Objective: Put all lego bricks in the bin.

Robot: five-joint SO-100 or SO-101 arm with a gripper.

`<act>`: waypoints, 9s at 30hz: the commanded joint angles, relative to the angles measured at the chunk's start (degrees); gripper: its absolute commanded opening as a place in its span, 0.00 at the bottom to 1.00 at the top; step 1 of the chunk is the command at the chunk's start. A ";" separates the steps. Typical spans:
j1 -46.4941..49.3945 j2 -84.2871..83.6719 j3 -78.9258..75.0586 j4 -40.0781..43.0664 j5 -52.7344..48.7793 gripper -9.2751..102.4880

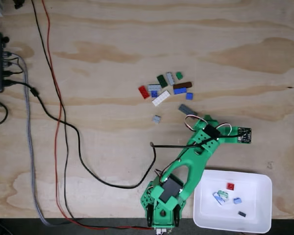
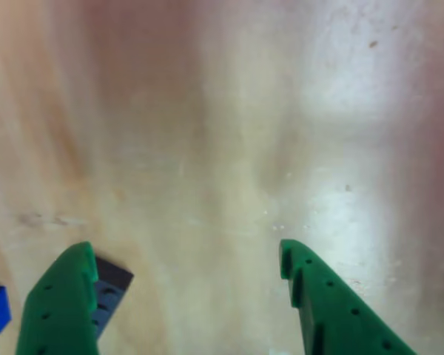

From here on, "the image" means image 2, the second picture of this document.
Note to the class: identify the dark grey lego plate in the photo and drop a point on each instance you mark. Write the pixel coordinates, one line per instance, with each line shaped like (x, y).
(112, 284)

